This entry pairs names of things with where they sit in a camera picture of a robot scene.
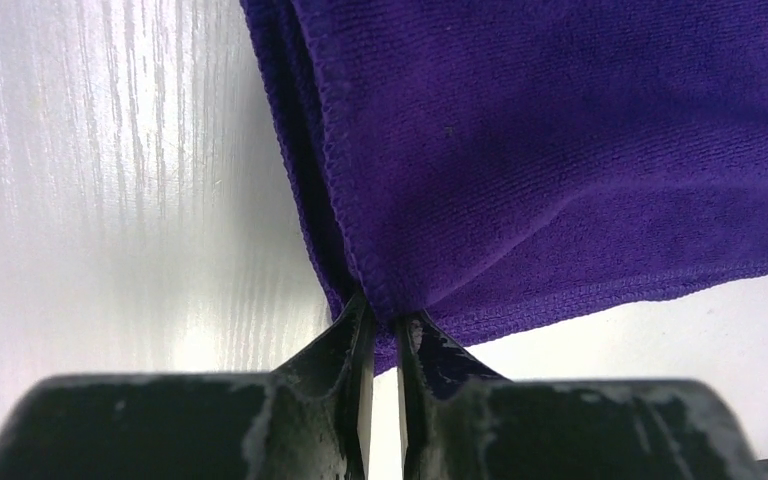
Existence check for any purple towel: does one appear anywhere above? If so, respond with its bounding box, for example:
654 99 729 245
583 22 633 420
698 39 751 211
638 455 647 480
242 1 768 372

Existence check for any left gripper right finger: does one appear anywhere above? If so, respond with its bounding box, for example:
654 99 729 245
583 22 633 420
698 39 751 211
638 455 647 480
395 312 507 479

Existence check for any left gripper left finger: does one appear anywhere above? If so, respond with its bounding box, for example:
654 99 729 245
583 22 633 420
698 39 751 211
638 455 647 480
271 291 375 479

